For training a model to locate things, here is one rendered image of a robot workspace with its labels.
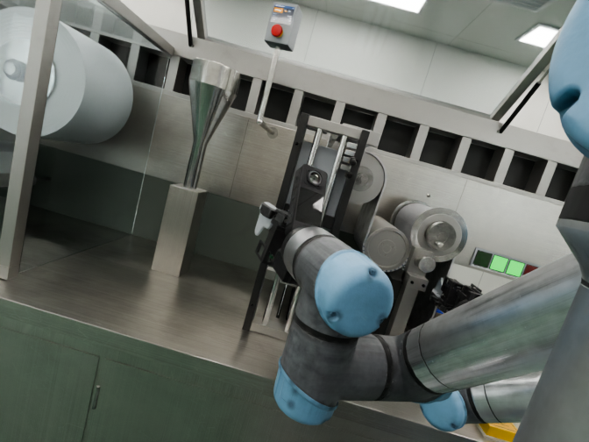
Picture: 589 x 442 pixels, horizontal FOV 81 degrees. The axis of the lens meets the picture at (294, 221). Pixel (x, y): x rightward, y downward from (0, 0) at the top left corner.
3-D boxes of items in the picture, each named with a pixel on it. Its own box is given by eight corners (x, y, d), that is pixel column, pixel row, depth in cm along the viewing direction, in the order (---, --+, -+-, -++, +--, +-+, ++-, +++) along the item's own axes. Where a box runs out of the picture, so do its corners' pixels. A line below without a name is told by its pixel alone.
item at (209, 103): (138, 269, 104) (180, 75, 95) (159, 258, 118) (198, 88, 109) (183, 282, 103) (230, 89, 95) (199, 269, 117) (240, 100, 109)
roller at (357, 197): (324, 196, 94) (340, 145, 92) (323, 190, 119) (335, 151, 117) (374, 210, 94) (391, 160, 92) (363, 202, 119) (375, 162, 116)
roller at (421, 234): (411, 249, 93) (426, 208, 91) (391, 232, 119) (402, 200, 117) (452, 261, 93) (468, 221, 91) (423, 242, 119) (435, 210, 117)
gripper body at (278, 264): (251, 250, 57) (269, 278, 46) (272, 202, 56) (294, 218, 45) (292, 263, 60) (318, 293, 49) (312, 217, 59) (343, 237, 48)
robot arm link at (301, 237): (307, 225, 41) (361, 246, 44) (294, 217, 45) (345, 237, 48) (281, 282, 42) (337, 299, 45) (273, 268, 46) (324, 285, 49)
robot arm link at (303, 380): (370, 431, 39) (401, 344, 38) (278, 432, 35) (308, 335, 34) (341, 385, 46) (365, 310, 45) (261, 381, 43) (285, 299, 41)
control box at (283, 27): (260, 38, 89) (271, -4, 88) (269, 47, 96) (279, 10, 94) (286, 42, 88) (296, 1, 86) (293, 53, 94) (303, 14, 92)
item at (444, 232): (463, 233, 90) (443, 256, 91) (459, 231, 92) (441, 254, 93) (439, 217, 90) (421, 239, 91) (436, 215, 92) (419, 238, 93)
